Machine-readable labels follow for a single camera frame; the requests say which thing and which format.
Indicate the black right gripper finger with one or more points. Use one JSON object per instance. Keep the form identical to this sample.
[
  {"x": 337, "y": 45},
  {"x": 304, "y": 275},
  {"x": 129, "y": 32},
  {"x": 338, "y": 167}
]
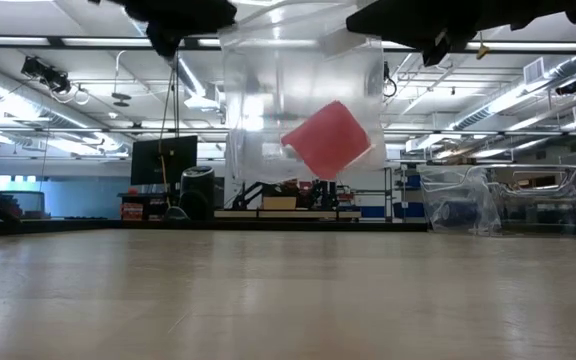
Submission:
[{"x": 388, "y": 20}]

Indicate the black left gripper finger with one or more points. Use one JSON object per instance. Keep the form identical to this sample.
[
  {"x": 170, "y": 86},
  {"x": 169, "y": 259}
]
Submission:
[{"x": 213, "y": 12}]

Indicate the clear plastic bag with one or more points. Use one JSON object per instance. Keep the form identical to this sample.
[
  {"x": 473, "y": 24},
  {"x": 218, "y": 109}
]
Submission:
[{"x": 253, "y": 125}]

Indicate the pink elastic bandage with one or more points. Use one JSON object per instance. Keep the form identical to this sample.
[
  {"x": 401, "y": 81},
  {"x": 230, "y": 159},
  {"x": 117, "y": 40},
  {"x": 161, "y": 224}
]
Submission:
[{"x": 328, "y": 140}]

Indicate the clear bag with dark roll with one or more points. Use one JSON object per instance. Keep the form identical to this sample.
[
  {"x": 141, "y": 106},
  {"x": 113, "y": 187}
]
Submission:
[{"x": 458, "y": 200}]

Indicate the yellow hanging clip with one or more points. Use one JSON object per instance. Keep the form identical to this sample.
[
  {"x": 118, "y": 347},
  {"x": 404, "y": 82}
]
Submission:
[{"x": 482, "y": 51}]

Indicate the overhead rig light bar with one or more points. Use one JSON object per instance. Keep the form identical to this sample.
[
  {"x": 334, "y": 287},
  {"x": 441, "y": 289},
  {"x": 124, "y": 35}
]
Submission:
[{"x": 108, "y": 42}]

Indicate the white ceiling vent grille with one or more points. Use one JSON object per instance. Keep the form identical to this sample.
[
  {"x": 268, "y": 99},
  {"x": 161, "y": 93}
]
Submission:
[{"x": 533, "y": 71}]

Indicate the black ceiling device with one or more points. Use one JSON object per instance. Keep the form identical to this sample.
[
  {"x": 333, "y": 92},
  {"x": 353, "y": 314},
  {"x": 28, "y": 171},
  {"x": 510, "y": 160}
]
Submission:
[{"x": 566, "y": 88}]

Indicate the black computer monitor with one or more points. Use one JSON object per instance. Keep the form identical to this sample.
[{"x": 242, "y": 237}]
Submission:
[{"x": 163, "y": 160}]

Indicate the black cylinder with silver rim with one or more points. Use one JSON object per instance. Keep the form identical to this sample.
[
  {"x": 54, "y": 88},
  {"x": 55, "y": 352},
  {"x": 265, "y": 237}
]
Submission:
[{"x": 200, "y": 195}]

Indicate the distant black robot arms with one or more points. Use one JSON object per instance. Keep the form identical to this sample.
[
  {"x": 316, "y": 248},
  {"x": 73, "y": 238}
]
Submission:
[{"x": 323, "y": 195}]

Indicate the red box stack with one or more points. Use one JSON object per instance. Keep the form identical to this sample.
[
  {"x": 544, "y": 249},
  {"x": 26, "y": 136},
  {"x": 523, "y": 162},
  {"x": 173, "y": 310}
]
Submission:
[{"x": 131, "y": 211}]

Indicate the clear plastic storage box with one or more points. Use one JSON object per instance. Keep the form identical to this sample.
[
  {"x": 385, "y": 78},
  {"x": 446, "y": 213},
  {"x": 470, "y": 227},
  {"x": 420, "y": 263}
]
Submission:
[{"x": 543, "y": 200}]

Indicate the distant wooden workbench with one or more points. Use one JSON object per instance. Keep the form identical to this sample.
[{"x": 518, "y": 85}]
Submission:
[{"x": 288, "y": 215}]

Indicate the silver ventilation duct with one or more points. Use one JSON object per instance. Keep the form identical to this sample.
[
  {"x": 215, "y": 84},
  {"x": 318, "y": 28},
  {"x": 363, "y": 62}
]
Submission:
[{"x": 508, "y": 100}]

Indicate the black table frame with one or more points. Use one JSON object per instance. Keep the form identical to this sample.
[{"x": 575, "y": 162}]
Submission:
[{"x": 268, "y": 226}]

